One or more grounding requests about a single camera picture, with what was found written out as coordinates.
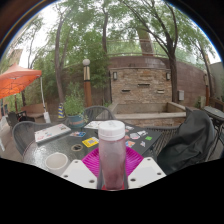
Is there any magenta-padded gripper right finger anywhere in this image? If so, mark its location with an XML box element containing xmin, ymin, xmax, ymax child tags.
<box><xmin>123</xmin><ymin>146</ymin><xmax>167</xmax><ymax>190</ymax></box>

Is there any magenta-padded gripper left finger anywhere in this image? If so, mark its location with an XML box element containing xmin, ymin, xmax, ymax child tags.
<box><xmin>60</xmin><ymin>146</ymin><xmax>102</xmax><ymax>190</ymax></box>

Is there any clear bottle with white cap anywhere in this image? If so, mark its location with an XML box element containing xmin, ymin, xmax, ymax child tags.
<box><xmin>97</xmin><ymin>119</ymin><xmax>127</xmax><ymax>191</ymax></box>

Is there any white ceramic mug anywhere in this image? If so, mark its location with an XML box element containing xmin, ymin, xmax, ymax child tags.
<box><xmin>44</xmin><ymin>151</ymin><xmax>69</xmax><ymax>176</ymax></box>

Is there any black laptop with stickers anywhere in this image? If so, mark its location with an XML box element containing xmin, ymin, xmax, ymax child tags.
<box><xmin>123</xmin><ymin>123</ymin><xmax>163</xmax><ymax>158</ymax></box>

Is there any yellow square card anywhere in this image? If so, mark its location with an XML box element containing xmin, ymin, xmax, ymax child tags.
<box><xmin>81</xmin><ymin>136</ymin><xmax>100</xmax><ymax>148</ymax></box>

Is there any small colourful sticker card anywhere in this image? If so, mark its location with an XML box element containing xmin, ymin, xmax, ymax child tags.
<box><xmin>69</xmin><ymin>130</ymin><xmax>87</xmax><ymax>138</ymax></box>

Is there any silver laptop with stickers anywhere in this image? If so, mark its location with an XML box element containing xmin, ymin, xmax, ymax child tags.
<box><xmin>34</xmin><ymin>123</ymin><xmax>73</xmax><ymax>144</ymax></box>

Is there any white printed booklet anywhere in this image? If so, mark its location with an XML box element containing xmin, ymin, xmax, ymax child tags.
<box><xmin>83</xmin><ymin>120</ymin><xmax>104</xmax><ymax>130</ymax></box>

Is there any black jacket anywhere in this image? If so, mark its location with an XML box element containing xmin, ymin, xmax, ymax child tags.
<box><xmin>157</xmin><ymin>107</ymin><xmax>217</xmax><ymax>176</ymax></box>

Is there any blue yellow striped cone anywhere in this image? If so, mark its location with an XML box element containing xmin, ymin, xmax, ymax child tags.
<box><xmin>57</xmin><ymin>102</ymin><xmax>66</xmax><ymax>120</ymax></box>

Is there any grey wicker armchair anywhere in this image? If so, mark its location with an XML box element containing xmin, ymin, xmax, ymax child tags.
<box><xmin>83</xmin><ymin>105</ymin><xmax>116</xmax><ymax>124</ymax></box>
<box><xmin>12</xmin><ymin>120</ymin><xmax>51</xmax><ymax>158</ymax></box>

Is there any wooden bench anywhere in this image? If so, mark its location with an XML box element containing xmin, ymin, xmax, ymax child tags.
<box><xmin>20</xmin><ymin>102</ymin><xmax>46</xmax><ymax>123</ymax></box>

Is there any dark patio chair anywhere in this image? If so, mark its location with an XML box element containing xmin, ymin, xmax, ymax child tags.
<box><xmin>6</xmin><ymin>110</ymin><xmax>28</xmax><ymax>129</ymax></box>

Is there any dark patio table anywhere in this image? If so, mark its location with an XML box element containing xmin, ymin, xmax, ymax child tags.
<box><xmin>203</xmin><ymin>105</ymin><xmax>224</xmax><ymax>141</ymax></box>

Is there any dark forked tree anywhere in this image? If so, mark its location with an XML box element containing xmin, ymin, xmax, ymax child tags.
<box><xmin>126</xmin><ymin>0</ymin><xmax>201</xmax><ymax>104</ymax></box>

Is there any slender grey-trunk tree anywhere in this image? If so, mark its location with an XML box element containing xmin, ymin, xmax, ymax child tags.
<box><xmin>53</xmin><ymin>13</ymin><xmax>68</xmax><ymax>105</ymax></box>

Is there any orange patio umbrella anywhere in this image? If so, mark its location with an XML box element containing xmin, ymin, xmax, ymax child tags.
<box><xmin>0</xmin><ymin>63</ymin><xmax>51</xmax><ymax>124</ymax></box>

